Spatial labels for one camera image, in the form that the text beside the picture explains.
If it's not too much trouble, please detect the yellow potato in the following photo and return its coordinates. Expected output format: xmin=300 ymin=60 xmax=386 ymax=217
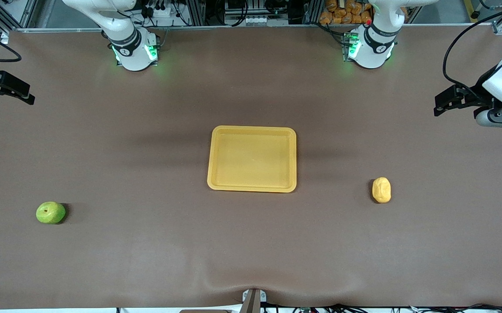
xmin=372 ymin=177 xmax=392 ymax=203

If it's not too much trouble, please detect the green apple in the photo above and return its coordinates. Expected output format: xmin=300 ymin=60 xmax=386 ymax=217
xmin=36 ymin=201 xmax=66 ymax=225

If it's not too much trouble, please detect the yellow plastic tray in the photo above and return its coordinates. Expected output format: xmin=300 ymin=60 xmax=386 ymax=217
xmin=207 ymin=126 xmax=297 ymax=193

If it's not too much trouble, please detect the orange toy food pile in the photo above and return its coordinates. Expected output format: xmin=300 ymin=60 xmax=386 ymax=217
xmin=319 ymin=0 xmax=375 ymax=25

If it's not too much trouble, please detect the white power strip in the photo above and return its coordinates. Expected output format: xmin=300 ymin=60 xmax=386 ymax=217
xmin=140 ymin=2 xmax=177 ymax=19

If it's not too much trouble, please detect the large table cover mat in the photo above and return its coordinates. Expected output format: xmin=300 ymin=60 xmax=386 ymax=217
xmin=0 ymin=27 xmax=502 ymax=310

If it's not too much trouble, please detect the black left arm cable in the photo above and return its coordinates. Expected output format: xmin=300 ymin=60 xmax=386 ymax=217
xmin=442 ymin=2 xmax=502 ymax=92

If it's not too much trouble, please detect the metal table clamp bracket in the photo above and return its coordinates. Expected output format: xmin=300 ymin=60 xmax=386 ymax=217
xmin=241 ymin=289 xmax=267 ymax=313

